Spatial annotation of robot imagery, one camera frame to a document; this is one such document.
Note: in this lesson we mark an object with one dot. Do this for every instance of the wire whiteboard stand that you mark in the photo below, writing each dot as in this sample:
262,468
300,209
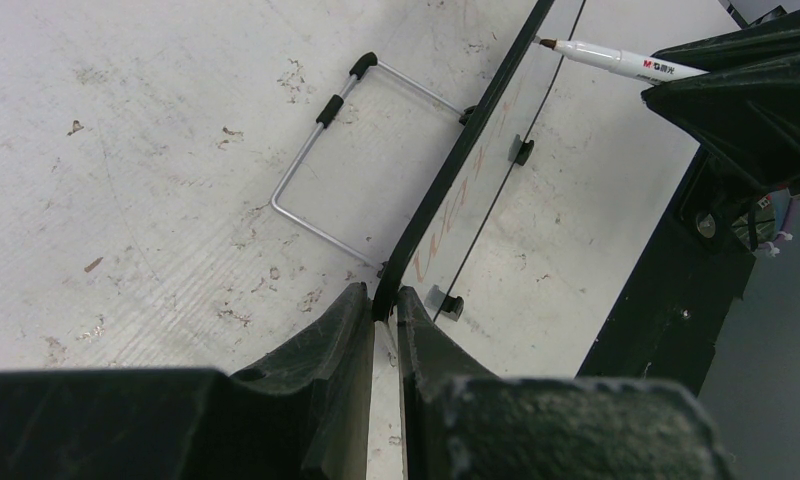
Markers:
370,157

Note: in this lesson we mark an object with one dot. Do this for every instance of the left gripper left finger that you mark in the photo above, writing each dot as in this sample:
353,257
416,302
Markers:
300,412

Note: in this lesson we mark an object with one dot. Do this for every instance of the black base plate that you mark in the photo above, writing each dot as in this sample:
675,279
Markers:
666,321

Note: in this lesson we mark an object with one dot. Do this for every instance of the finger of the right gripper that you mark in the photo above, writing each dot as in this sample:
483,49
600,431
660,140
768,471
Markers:
747,117
766,41

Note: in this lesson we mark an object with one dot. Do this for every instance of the white whiteboard marker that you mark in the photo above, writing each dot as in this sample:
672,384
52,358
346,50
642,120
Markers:
622,63

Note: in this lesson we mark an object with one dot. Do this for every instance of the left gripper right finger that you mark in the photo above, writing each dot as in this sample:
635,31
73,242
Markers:
461,421

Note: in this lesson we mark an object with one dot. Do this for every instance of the black framed whiteboard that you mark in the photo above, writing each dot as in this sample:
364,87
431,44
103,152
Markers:
627,161

